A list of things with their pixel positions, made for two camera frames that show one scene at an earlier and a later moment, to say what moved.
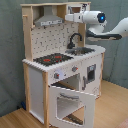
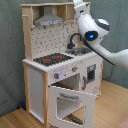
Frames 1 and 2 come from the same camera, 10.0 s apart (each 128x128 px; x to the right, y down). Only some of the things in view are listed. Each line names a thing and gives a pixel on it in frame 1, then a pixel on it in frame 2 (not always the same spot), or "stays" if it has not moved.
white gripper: [76, 17] → [80, 8]
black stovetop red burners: [52, 59] stays
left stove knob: [56, 75] stays
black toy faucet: [71, 45] stays
